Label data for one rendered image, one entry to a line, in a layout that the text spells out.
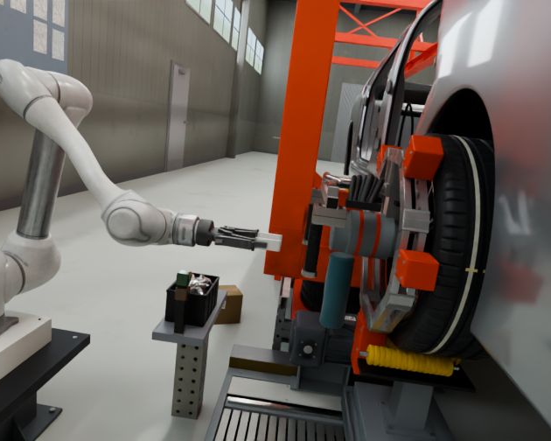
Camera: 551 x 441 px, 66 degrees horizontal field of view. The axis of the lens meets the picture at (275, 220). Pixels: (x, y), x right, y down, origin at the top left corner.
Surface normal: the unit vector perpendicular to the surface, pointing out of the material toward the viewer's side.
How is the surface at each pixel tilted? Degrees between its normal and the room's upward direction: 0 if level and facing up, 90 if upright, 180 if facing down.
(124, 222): 82
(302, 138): 90
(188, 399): 90
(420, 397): 90
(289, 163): 90
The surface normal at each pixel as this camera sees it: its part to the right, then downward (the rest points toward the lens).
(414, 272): -0.07, 0.20
